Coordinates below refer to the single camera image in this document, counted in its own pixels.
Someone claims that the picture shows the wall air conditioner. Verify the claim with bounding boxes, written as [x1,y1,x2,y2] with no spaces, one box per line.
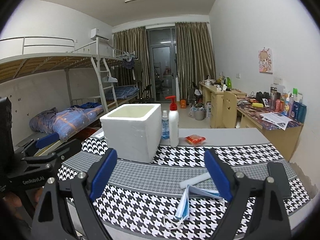
[90,28,110,41]

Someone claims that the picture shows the houndstooth table mat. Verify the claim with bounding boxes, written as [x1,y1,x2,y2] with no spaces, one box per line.
[56,137,311,240]

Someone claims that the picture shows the metal bunk bed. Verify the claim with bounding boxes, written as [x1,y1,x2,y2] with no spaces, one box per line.
[1,36,139,147]

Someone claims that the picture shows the wooden smiley chair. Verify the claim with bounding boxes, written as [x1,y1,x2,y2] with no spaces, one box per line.
[222,91,237,128]

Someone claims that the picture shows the brown curtain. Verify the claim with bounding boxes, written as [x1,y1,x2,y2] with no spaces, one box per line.
[113,27,150,97]
[175,22,216,99]

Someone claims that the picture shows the black smartphone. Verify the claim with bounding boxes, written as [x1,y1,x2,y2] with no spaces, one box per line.
[267,162,291,199]

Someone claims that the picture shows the red snack packet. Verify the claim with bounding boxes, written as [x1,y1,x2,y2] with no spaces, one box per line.
[184,134,206,146]

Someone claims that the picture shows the white foam tube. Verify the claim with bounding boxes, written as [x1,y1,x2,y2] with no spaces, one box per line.
[180,172,211,189]

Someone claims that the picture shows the orange item on floor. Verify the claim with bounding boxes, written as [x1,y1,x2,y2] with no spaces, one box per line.
[180,99,187,109]

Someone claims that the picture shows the person's left hand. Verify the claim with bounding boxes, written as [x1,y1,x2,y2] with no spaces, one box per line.
[2,187,43,220]

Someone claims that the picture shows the white foam box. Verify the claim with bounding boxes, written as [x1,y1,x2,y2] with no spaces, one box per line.
[100,103,162,163]

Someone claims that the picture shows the glass balcony door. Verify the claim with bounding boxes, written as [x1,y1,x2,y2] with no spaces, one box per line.
[147,26,177,102]

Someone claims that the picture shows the right brown curtain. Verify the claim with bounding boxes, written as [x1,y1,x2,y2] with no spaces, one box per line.
[175,22,216,99]

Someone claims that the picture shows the anime wall poster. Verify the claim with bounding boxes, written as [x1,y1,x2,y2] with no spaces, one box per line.
[258,47,273,74]

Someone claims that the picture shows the grey trash bucket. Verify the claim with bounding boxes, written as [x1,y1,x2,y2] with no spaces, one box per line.
[194,107,206,121]

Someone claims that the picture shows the white pump lotion bottle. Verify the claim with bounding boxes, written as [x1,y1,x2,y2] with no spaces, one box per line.
[166,95,179,147]

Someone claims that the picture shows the black folding chair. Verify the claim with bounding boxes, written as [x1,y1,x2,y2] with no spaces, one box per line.
[138,84,153,103]

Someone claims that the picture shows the left brown curtain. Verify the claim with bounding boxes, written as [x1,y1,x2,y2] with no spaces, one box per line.
[113,27,150,97]

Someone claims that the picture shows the white papers on desk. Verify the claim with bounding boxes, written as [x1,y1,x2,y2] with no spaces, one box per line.
[260,112,292,130]

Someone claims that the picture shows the wooden desk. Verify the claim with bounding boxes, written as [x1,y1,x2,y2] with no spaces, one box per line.
[200,83,303,161]

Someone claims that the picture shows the blue spray bottle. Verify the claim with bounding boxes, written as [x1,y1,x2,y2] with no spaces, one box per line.
[162,110,170,140]

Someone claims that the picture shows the blue plaid quilt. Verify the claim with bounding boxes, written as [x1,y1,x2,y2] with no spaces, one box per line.
[29,102,104,141]

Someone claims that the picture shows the blue face masks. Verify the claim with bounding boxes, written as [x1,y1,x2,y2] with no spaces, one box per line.
[162,184,226,231]

